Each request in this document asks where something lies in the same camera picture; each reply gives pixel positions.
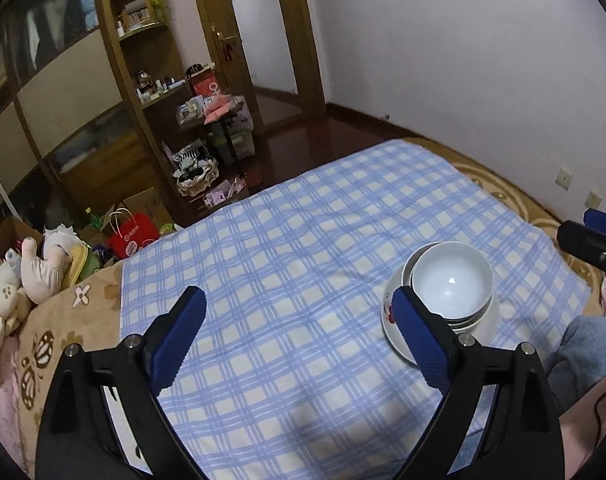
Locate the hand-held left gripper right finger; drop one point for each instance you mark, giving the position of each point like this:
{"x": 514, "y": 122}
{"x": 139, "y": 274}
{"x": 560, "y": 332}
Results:
{"x": 420, "y": 340}

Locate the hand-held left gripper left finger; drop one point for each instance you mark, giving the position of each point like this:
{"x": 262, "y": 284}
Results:
{"x": 178, "y": 340}

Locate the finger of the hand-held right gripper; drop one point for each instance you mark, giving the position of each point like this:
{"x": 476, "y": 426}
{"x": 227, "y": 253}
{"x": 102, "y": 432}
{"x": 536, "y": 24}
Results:
{"x": 603, "y": 220}
{"x": 588, "y": 250}

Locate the white cherry plate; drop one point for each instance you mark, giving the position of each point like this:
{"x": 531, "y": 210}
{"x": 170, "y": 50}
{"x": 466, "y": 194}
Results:
{"x": 386, "y": 310}

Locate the large white bowl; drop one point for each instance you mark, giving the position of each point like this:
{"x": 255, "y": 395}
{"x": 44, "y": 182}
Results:
{"x": 485, "y": 332}

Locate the brown floral blanket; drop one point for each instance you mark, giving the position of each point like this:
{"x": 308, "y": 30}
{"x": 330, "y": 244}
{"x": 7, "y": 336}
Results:
{"x": 93, "y": 320}

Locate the grey-blue fleece cloth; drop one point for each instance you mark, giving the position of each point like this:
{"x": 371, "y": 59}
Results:
{"x": 583, "y": 350}

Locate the golden patterned bedsheet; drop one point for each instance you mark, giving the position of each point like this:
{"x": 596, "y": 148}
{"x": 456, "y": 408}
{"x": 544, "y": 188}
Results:
{"x": 508, "y": 185}

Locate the red paper bag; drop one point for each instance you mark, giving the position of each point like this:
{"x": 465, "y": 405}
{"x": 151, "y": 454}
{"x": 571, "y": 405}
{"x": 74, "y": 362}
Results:
{"x": 133, "y": 242}

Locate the blue checked cloth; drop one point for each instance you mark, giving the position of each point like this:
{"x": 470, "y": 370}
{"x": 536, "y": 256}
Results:
{"x": 283, "y": 260}

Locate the cardboard box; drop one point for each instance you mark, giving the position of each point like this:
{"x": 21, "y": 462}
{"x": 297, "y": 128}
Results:
{"x": 13, "y": 235}
{"x": 148, "y": 205}

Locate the green bottle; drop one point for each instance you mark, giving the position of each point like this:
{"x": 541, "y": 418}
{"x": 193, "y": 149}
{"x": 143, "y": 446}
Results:
{"x": 92, "y": 217}

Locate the pink plush toy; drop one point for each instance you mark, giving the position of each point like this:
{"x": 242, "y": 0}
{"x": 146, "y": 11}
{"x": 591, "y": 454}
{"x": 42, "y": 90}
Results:
{"x": 43, "y": 272}

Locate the pink packets on floor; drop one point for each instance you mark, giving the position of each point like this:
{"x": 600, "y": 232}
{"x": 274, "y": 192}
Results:
{"x": 223, "y": 192}

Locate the white ruffled doll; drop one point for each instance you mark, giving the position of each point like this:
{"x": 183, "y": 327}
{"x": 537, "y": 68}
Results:
{"x": 60, "y": 237}

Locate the wicker basket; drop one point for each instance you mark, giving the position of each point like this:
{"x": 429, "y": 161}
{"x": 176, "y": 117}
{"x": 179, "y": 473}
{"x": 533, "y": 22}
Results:
{"x": 198, "y": 185}

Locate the zebra striped plush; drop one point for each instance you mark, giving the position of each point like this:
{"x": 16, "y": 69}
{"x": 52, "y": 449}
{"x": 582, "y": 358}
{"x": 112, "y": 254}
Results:
{"x": 190, "y": 157}

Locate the pink fuzzy blanket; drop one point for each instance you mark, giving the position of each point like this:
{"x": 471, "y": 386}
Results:
{"x": 0, "y": 395}

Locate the pink clothing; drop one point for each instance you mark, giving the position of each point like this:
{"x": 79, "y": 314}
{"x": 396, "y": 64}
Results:
{"x": 578, "y": 440}

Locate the small folding table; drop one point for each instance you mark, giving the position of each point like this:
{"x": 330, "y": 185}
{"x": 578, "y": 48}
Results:
{"x": 228, "y": 145}

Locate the clear storage bin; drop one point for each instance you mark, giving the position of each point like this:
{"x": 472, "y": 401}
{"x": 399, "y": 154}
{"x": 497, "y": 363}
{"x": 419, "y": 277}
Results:
{"x": 243, "y": 145}

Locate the pink cloth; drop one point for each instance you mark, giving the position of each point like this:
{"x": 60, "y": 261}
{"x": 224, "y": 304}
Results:
{"x": 218, "y": 110}

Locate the wooden wardrobe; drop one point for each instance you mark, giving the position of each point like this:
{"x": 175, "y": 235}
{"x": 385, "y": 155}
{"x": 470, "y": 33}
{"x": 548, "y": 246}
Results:
{"x": 83, "y": 110}

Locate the red box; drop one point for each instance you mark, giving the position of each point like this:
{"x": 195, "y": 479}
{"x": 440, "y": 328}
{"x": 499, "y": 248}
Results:
{"x": 205, "y": 85}

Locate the wooden corner shelf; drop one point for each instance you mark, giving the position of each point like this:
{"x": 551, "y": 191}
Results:
{"x": 119, "y": 55}

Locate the wooden door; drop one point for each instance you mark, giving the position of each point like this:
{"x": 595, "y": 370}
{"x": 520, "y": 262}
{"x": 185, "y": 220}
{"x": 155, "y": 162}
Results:
{"x": 303, "y": 35}

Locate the white wall socket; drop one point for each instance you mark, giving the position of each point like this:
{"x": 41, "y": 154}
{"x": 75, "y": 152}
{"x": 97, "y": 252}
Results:
{"x": 564, "y": 178}
{"x": 593, "y": 200}

